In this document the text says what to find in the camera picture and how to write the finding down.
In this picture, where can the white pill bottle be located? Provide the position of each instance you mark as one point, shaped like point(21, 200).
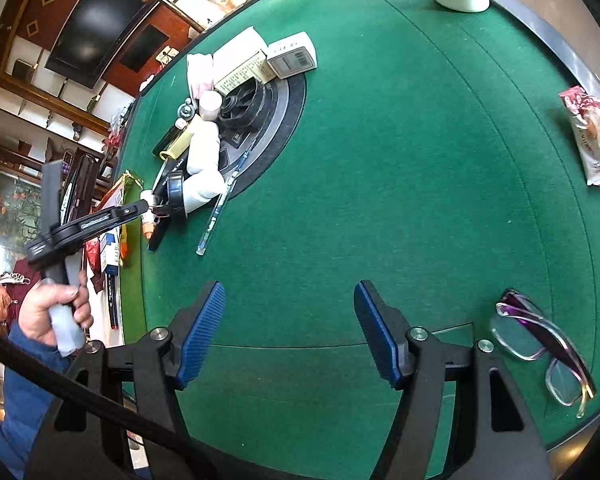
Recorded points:
point(210, 105)
point(202, 147)
point(205, 190)

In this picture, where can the red white snack packet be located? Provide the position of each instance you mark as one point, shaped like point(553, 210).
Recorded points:
point(590, 130)

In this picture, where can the black flat television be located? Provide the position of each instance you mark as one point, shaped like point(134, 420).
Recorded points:
point(95, 20)

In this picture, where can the person's left hand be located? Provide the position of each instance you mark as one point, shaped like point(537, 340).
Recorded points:
point(35, 310)

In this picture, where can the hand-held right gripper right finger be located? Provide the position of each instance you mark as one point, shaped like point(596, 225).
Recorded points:
point(377, 335)

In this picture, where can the clear plastic pen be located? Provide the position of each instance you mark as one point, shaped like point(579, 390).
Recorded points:
point(215, 220)

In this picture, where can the beige medicine box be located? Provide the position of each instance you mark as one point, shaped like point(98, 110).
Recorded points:
point(240, 60)

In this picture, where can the small orange white bottle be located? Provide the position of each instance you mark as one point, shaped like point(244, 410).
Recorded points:
point(147, 230)

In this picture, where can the blue white medicine box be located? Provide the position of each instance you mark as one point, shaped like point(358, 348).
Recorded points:
point(112, 260)

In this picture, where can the brown wooden tv cabinet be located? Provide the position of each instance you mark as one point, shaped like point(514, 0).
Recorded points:
point(175, 25)

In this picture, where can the small white barcode box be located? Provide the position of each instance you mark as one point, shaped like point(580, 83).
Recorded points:
point(290, 57)

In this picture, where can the pink cartoon pencil case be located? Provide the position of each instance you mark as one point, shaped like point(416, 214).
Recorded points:
point(200, 75)

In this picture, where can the purple clear glasses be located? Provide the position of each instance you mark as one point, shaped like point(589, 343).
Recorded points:
point(522, 332)

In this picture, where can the silver metal anchor bolt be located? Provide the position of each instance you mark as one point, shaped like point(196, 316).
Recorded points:
point(186, 110)

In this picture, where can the black tube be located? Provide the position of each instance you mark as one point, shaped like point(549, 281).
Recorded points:
point(165, 140)

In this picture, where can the black plastic reel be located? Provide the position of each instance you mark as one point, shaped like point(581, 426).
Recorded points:
point(240, 105)

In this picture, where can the yellow tube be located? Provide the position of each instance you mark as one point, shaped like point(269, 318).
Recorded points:
point(180, 142)

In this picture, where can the wooden wall shelf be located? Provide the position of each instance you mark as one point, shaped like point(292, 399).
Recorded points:
point(40, 105)

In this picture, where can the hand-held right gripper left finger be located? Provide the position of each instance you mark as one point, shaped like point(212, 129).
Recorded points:
point(200, 335)

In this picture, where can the round table centre console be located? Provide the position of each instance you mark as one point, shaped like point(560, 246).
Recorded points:
point(285, 110)

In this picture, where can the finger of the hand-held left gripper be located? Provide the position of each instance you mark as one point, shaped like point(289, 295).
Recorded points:
point(115, 215)

